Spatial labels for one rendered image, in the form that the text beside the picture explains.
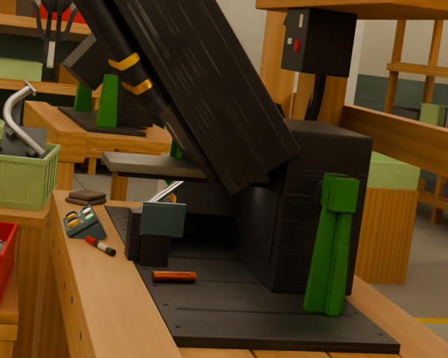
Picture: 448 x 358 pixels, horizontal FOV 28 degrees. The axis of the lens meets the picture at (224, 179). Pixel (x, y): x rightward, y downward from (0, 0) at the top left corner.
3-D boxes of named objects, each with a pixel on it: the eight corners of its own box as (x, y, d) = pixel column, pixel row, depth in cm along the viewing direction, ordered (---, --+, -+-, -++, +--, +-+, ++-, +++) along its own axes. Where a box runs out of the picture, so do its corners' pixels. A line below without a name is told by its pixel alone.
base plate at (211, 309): (171, 347, 150) (173, 335, 150) (103, 212, 256) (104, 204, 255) (399, 354, 161) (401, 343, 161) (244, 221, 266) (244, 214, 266)
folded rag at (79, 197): (87, 207, 250) (88, 197, 249) (63, 202, 253) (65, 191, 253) (107, 203, 259) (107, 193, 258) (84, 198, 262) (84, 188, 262)
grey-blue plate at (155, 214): (136, 265, 193) (144, 202, 191) (135, 263, 195) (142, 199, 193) (179, 267, 196) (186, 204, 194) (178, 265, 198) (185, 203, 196)
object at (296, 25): (299, 72, 207) (308, 7, 205) (278, 68, 224) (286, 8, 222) (349, 78, 211) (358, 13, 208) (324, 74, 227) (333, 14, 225)
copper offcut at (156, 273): (153, 283, 181) (154, 272, 181) (150, 280, 183) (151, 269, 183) (195, 283, 184) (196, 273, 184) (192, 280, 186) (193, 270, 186)
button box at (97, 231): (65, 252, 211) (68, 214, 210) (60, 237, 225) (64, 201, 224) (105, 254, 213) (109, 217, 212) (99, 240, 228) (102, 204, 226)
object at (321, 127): (269, 292, 184) (290, 129, 179) (233, 255, 213) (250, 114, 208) (351, 296, 189) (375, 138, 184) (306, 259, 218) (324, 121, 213)
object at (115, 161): (109, 176, 182) (110, 161, 182) (100, 164, 198) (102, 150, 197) (289, 190, 192) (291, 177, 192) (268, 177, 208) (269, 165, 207)
